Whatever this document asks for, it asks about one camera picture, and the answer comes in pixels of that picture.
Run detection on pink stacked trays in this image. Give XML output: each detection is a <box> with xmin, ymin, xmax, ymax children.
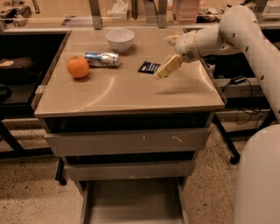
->
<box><xmin>172</xmin><ymin>0</ymin><xmax>200</xmax><ymax>24</ymax></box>

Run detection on white tissue box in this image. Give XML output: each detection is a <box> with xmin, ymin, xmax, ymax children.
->
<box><xmin>110</xmin><ymin>0</ymin><xmax>129</xmax><ymax>20</ymax></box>

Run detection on top grey drawer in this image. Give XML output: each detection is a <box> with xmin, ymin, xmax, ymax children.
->
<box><xmin>45</xmin><ymin>128</ymin><xmax>210</xmax><ymax>157</ymax></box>

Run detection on blue silver drink can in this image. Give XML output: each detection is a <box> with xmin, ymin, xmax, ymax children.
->
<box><xmin>84</xmin><ymin>52</ymin><xmax>119</xmax><ymax>67</ymax></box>

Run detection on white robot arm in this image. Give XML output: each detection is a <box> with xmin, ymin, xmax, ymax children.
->
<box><xmin>155</xmin><ymin>5</ymin><xmax>280</xmax><ymax>224</ymax></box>

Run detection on black frame with caster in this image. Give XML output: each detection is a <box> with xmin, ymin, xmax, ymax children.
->
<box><xmin>213</xmin><ymin>111</ymin><xmax>276</xmax><ymax>165</ymax></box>

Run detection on black power adapter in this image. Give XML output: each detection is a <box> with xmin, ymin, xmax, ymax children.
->
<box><xmin>230</xmin><ymin>75</ymin><xmax>247</xmax><ymax>85</ymax></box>

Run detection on open bottom grey drawer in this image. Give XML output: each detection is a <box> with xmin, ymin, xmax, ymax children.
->
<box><xmin>80</xmin><ymin>178</ymin><xmax>189</xmax><ymax>224</ymax></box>

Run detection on orange fruit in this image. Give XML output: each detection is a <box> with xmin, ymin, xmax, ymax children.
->
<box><xmin>67</xmin><ymin>56</ymin><xmax>89</xmax><ymax>79</ymax></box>

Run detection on white ceramic bowl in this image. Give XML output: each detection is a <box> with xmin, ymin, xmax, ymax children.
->
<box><xmin>105</xmin><ymin>29</ymin><xmax>135</xmax><ymax>53</ymax></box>

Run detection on dark blue rxbar wrapper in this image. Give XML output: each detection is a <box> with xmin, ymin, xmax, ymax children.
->
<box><xmin>138</xmin><ymin>61</ymin><xmax>160</xmax><ymax>74</ymax></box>

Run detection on middle grey drawer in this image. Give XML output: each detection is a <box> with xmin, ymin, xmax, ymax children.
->
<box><xmin>66</xmin><ymin>160</ymin><xmax>195</xmax><ymax>181</ymax></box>

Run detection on grey drawer cabinet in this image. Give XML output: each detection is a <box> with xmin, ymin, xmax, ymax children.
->
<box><xmin>31</xmin><ymin>27</ymin><xmax>228</xmax><ymax>187</ymax></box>

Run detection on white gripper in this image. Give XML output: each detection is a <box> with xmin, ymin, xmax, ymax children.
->
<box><xmin>153</xmin><ymin>31</ymin><xmax>200</xmax><ymax>80</ymax></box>

